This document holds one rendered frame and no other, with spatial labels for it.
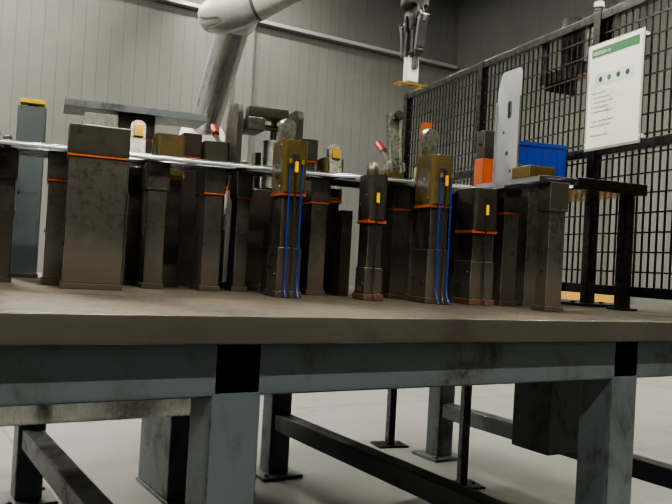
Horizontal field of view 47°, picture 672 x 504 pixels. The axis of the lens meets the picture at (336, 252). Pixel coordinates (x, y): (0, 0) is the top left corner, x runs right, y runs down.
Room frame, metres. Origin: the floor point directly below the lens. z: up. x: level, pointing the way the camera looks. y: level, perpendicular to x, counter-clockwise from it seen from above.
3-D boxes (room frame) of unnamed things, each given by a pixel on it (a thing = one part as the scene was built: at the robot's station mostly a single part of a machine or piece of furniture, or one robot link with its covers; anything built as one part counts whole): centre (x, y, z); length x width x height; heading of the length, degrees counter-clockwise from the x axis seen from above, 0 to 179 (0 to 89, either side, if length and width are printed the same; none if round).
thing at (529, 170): (2.00, -0.50, 0.88); 0.08 x 0.08 x 0.36; 21
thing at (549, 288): (1.73, -0.48, 0.84); 0.05 x 0.05 x 0.29; 21
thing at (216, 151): (2.05, 0.34, 0.89); 0.12 x 0.07 x 0.38; 21
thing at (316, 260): (1.92, 0.07, 0.84); 0.12 x 0.05 x 0.29; 21
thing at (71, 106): (2.09, 0.57, 1.16); 0.37 x 0.14 x 0.02; 111
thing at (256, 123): (2.09, 0.21, 0.94); 0.18 x 0.13 x 0.49; 111
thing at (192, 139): (2.03, 0.40, 0.90); 0.05 x 0.05 x 0.40; 21
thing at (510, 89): (2.11, -0.45, 1.17); 0.12 x 0.01 x 0.34; 21
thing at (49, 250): (1.71, 0.63, 0.84); 0.12 x 0.05 x 0.29; 21
